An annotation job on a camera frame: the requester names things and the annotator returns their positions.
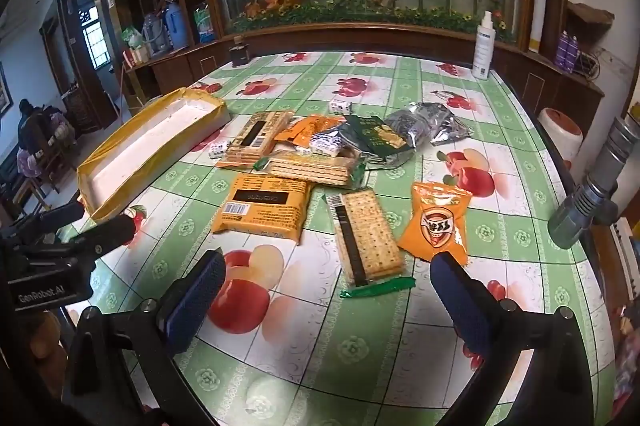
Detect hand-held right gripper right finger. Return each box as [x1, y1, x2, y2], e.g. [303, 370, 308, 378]
[430, 251, 596, 426]

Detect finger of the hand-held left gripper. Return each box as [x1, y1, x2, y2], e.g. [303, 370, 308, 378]
[69, 215, 138, 261]
[9, 201, 86, 248]

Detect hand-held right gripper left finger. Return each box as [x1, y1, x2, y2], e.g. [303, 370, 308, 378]
[62, 249, 228, 426]

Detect orange snack packet with emblem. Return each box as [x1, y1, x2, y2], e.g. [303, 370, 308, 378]
[397, 180, 473, 266]

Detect white tray with yellow rim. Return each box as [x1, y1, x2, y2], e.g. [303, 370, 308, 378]
[76, 87, 232, 223]

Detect large orange snack packet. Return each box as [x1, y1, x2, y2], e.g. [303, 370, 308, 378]
[211, 173, 315, 247]

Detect long cracker pack black stripe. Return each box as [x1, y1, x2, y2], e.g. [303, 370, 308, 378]
[325, 187, 417, 299]

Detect tan cracker pack black label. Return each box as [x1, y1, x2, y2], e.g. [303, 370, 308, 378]
[216, 110, 296, 168]

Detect cracker pack green ends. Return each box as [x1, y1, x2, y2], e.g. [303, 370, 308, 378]
[252, 153, 368, 187]

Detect crinkled silver snack packet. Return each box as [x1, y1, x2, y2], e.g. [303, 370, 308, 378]
[395, 101, 473, 149]

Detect small orange snack packet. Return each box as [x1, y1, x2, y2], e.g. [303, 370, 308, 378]
[275, 116, 326, 146]
[310, 113, 349, 138]

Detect dark green snack packet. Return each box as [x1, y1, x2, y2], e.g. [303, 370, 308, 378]
[345, 113, 401, 167]

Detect person's left hand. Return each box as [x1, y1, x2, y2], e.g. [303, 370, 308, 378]
[27, 310, 69, 407]

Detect wooden chair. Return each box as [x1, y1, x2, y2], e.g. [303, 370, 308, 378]
[22, 111, 77, 187]

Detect grey metal flashlight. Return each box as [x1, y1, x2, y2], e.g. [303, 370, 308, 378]
[547, 115, 640, 249]

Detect red white carton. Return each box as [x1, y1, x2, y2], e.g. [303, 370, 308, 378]
[125, 46, 151, 67]

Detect white milk candy box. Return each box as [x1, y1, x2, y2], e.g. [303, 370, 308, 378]
[307, 131, 346, 157]

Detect white red plastic container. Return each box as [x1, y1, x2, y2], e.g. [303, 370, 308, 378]
[537, 106, 585, 157]

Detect green white bag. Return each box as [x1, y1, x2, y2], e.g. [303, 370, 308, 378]
[122, 26, 146, 50]

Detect grey thermos jug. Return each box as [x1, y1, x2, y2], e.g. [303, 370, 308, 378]
[142, 11, 168, 57]

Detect blue thermos jug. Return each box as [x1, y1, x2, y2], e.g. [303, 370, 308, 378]
[162, 0, 190, 52]

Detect dark glass jar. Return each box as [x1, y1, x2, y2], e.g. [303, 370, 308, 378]
[229, 35, 250, 68]

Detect water bottle with green label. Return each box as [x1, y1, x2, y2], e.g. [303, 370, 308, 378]
[194, 4, 218, 42]

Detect green fruit print tablecloth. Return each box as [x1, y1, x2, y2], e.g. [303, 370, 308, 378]
[50, 51, 616, 426]

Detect white spray bottle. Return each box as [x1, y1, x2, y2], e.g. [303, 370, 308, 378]
[471, 11, 497, 80]

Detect framed wall picture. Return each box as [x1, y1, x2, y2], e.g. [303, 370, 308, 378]
[0, 61, 13, 114]

